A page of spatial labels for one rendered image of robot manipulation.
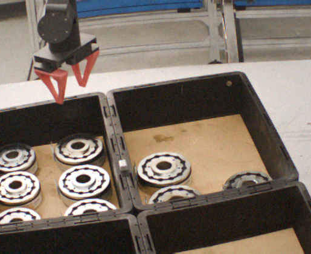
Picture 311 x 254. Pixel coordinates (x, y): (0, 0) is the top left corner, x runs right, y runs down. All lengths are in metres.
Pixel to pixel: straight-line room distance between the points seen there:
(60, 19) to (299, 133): 0.85
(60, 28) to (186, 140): 0.52
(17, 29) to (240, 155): 2.78
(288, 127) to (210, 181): 0.44
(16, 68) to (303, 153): 2.24
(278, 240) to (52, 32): 0.54
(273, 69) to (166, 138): 0.60
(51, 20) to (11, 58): 2.70
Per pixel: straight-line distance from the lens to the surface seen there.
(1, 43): 4.03
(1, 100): 2.06
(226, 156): 1.51
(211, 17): 3.37
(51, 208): 1.42
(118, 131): 1.43
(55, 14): 1.14
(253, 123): 1.53
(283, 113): 1.88
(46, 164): 1.54
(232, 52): 2.24
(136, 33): 3.87
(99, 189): 1.40
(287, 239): 1.31
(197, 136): 1.57
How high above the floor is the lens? 1.72
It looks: 33 degrees down
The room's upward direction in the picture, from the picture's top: 5 degrees counter-clockwise
